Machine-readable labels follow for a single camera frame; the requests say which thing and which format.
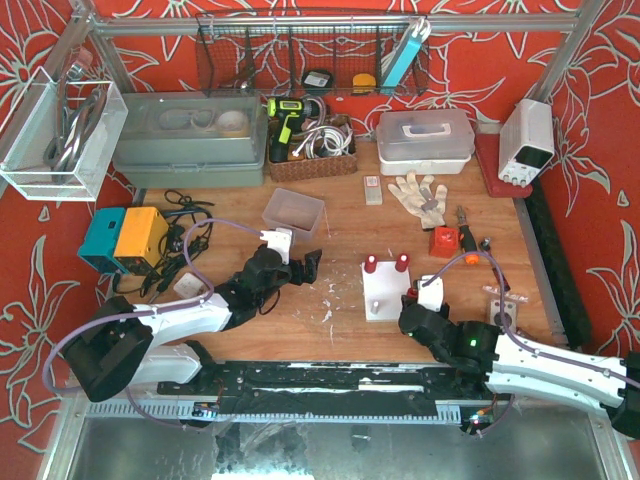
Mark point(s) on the clear acrylic box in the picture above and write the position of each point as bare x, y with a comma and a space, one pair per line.
60, 147

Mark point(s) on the translucent spring bin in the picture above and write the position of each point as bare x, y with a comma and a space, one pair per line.
294, 211

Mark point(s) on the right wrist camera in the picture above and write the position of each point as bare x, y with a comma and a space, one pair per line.
430, 292

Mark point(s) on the white power supply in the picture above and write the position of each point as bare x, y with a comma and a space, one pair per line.
526, 143

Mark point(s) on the green cordless drill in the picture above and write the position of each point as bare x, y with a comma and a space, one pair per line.
290, 114

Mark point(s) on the blue white book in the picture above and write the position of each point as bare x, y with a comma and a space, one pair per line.
395, 64

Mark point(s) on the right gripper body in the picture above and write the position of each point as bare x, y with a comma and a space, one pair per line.
413, 310

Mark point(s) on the yellow box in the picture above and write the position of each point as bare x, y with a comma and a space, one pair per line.
138, 245

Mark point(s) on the red square block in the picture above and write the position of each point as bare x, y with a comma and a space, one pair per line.
444, 242

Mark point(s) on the yellow tape measure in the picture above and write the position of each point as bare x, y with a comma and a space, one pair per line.
363, 84

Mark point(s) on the white peg base plate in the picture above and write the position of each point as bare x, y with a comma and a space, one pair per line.
382, 291

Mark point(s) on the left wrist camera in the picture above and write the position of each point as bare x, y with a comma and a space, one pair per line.
279, 240

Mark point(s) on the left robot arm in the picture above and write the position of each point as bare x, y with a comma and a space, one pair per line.
106, 354

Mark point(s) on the black wire shelf basket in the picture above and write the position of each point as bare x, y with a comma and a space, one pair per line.
268, 53

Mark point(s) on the black mounting rail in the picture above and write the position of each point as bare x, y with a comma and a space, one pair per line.
331, 389

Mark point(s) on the red mat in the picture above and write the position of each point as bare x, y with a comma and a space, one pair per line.
487, 153

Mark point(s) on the teal box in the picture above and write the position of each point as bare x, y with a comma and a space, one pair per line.
98, 247

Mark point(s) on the metal T bracket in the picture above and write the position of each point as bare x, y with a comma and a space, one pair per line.
429, 201

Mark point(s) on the white power adapter cube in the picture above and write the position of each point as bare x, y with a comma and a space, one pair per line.
189, 286

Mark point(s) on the wicker basket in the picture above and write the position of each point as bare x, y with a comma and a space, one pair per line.
303, 168

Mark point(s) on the small clear parts case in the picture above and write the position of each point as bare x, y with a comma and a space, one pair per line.
372, 190

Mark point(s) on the white work glove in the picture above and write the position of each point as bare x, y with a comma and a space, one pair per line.
406, 190

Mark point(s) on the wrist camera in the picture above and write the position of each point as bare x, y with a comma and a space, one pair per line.
430, 292
279, 240

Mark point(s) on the white plastic toolbox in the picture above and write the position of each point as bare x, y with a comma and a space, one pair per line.
428, 142

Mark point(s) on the grey storage box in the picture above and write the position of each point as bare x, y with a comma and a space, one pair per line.
187, 140

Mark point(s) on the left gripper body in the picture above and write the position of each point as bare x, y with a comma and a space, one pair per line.
295, 269

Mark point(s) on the orange black screwdriver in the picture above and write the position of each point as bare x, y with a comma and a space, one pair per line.
466, 239

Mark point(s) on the red handled ratchet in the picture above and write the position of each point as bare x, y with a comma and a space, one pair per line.
485, 246

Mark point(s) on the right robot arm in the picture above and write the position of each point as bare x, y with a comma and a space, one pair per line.
513, 365

